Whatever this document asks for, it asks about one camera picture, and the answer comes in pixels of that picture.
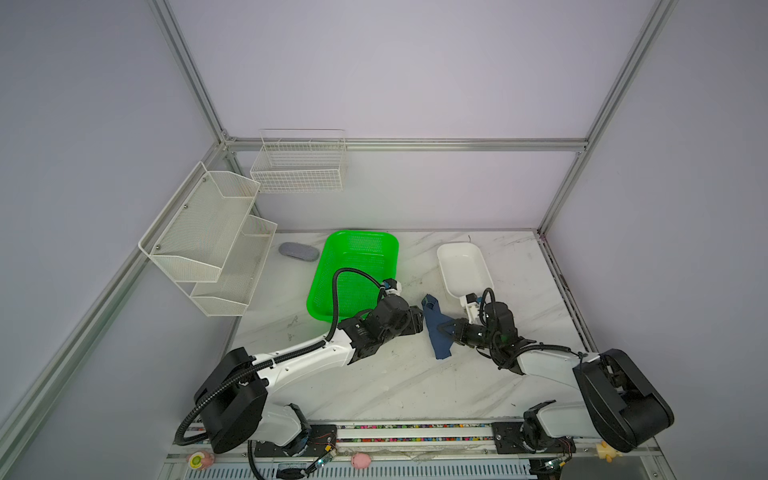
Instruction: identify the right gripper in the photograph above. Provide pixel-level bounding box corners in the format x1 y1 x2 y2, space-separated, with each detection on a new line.
436 319 499 351

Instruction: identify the dark blue paper napkin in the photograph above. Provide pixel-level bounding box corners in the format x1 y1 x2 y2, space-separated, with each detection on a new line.
421 294 454 360

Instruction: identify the green plastic basket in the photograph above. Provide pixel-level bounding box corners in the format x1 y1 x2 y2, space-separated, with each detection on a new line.
305 230 401 322

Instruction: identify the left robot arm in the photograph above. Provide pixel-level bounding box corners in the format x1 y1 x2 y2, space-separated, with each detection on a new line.
192 294 424 456

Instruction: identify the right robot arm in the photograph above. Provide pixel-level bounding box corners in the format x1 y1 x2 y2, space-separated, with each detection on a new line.
422 296 675 453

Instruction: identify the white rectangular tray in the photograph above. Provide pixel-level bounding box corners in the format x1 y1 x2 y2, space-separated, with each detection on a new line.
437 242 494 299

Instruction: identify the grey oval pouch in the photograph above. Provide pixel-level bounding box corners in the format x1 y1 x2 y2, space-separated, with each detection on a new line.
278 242 320 262

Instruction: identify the pink toy ball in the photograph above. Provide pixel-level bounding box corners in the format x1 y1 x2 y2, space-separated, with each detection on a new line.
350 452 372 470

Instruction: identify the yellow toy figure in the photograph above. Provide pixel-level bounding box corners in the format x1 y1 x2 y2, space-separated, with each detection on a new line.
595 442 623 463

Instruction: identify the white mesh two-tier shelf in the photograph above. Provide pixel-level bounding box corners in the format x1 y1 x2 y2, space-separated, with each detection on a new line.
138 163 277 317

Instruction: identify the pink green toy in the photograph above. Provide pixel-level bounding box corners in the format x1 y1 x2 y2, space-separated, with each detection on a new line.
187 450 215 470

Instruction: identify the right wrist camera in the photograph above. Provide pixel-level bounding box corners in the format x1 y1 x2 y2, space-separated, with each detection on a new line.
460 293 481 324

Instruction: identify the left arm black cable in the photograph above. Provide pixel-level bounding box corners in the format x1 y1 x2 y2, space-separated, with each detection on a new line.
173 266 385 448

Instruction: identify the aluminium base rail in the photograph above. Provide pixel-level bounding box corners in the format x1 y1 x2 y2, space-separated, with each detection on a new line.
159 418 675 479

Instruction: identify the white wire basket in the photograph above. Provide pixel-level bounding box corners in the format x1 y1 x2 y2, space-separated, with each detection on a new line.
250 129 347 194

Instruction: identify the aluminium frame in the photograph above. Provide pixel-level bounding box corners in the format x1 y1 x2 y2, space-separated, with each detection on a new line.
0 0 679 463

